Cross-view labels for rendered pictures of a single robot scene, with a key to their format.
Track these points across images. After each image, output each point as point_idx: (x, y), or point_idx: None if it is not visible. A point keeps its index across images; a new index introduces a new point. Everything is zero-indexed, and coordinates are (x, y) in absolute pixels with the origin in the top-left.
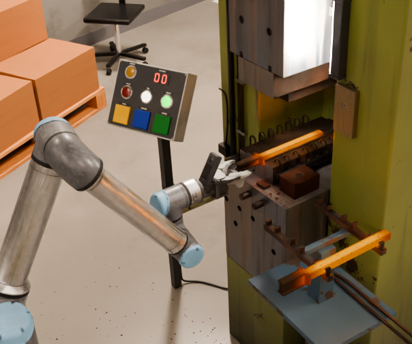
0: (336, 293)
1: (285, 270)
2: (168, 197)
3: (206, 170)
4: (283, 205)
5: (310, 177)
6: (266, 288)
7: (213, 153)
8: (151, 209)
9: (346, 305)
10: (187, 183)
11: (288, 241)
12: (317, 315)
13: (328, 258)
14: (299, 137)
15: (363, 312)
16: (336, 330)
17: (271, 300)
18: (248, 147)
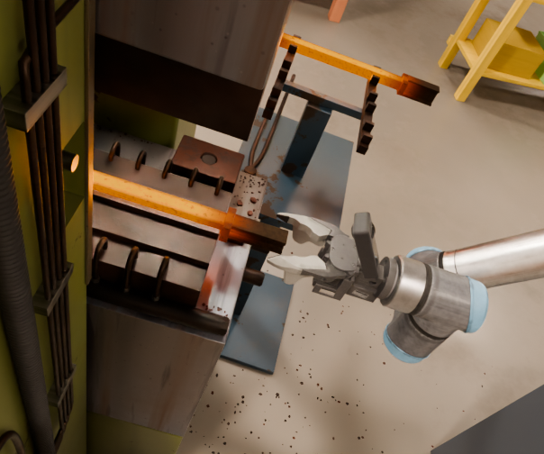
0: (277, 154)
1: (287, 212)
2: (466, 276)
3: (375, 250)
4: (263, 185)
5: (207, 142)
6: (331, 216)
7: (367, 222)
8: None
9: (285, 142)
10: (419, 267)
11: (368, 115)
12: (321, 159)
13: (366, 68)
14: (96, 184)
15: (281, 128)
16: (321, 140)
17: (341, 204)
18: (182, 277)
